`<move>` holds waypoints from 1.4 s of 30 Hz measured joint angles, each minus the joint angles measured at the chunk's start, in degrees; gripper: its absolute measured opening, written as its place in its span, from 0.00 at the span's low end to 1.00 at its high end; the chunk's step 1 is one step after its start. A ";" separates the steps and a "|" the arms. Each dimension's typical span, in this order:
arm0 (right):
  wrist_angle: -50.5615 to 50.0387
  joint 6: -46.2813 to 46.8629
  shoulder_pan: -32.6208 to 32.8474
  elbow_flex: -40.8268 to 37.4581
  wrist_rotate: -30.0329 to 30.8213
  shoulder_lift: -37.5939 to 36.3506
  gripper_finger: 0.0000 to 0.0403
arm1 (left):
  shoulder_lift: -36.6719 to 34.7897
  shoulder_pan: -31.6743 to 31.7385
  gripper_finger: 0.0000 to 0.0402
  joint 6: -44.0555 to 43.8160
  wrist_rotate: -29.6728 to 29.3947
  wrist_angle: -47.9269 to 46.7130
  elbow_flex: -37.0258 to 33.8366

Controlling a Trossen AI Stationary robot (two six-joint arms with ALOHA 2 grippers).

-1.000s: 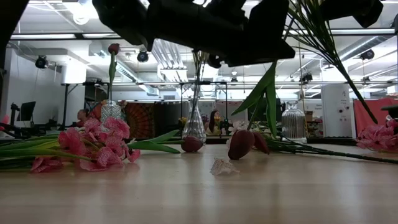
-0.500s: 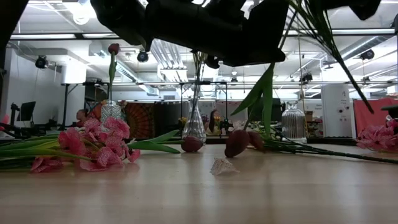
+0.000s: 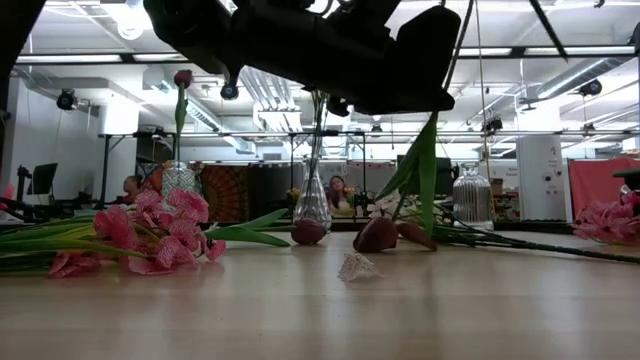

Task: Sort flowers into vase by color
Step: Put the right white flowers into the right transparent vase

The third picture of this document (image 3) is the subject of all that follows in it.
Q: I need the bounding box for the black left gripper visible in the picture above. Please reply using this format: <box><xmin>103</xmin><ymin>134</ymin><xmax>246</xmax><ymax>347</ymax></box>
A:
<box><xmin>229</xmin><ymin>0</ymin><xmax>462</xmax><ymax>117</ymax></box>

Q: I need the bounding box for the ribbed glass bottle vase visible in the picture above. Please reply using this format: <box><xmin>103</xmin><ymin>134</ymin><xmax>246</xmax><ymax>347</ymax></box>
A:
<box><xmin>452</xmin><ymin>161</ymin><xmax>494</xmax><ymax>231</ymax></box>

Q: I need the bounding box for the tall slender glass vase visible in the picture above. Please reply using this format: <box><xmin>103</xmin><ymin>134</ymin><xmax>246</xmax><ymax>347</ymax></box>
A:
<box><xmin>292</xmin><ymin>158</ymin><xmax>333</xmax><ymax>233</ymax></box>

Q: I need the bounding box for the diamond-pattern glass vase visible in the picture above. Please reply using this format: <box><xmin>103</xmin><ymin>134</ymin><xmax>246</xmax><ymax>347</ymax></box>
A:
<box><xmin>160</xmin><ymin>159</ymin><xmax>198</xmax><ymax>199</ymax></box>

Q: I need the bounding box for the large black monitor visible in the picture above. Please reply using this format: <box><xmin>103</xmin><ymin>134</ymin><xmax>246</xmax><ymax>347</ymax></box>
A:
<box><xmin>396</xmin><ymin>154</ymin><xmax>454</xmax><ymax>197</ymax></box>

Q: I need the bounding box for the white round column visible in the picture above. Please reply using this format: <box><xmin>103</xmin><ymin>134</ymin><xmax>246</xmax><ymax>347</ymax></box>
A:
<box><xmin>515</xmin><ymin>133</ymin><xmax>569</xmax><ymax>222</ymax></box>

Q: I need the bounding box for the person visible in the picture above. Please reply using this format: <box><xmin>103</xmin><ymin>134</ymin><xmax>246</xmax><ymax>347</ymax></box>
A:
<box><xmin>122</xmin><ymin>174</ymin><xmax>145</xmax><ymax>205</ymax></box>
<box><xmin>327</xmin><ymin>174</ymin><xmax>357</xmax><ymax>217</ymax></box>

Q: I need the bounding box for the orange fabric partition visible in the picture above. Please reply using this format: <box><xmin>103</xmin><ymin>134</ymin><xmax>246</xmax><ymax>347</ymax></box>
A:
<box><xmin>568</xmin><ymin>157</ymin><xmax>640</xmax><ymax>216</ymax></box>

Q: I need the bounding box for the small fallen petal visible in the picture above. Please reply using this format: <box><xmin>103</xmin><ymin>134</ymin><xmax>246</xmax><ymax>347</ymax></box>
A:
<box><xmin>336</xmin><ymin>252</ymin><xmax>385</xmax><ymax>283</ymax></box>

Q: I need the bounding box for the orange patterned tapestry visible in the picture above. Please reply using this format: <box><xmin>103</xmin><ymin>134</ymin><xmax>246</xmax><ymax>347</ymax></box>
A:
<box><xmin>199</xmin><ymin>164</ymin><xmax>251</xmax><ymax>224</ymax></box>

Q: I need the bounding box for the small black monitor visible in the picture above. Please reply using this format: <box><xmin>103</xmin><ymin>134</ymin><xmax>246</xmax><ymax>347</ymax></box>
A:
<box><xmin>26</xmin><ymin>162</ymin><xmax>59</xmax><ymax>197</ymax></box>

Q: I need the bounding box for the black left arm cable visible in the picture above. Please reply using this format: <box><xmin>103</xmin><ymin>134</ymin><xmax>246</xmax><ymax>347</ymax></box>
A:
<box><xmin>442</xmin><ymin>0</ymin><xmax>476</xmax><ymax>94</ymax></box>

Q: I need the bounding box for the black aluminium table frame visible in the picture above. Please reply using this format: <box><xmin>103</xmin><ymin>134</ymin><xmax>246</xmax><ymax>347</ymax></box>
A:
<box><xmin>202</xmin><ymin>219</ymin><xmax>576</xmax><ymax>234</ymax></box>

